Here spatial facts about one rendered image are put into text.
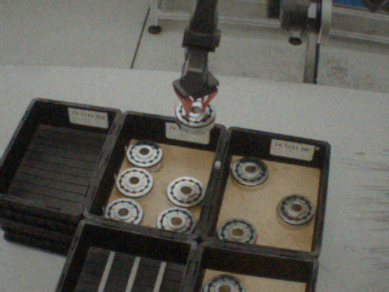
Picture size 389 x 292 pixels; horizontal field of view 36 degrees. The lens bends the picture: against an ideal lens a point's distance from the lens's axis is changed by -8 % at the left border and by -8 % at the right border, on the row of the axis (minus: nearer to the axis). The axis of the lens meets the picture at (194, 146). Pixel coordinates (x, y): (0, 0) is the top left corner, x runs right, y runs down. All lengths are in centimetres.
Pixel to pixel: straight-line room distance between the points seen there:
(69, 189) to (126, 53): 187
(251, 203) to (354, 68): 200
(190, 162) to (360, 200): 55
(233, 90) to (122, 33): 159
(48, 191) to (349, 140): 101
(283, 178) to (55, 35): 229
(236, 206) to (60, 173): 51
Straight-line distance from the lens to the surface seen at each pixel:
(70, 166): 183
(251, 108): 217
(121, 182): 173
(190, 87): 146
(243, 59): 351
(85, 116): 187
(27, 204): 163
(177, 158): 182
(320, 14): 185
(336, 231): 186
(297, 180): 179
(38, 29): 388
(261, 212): 171
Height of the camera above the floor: 217
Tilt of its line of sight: 46 degrees down
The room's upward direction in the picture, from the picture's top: 1 degrees clockwise
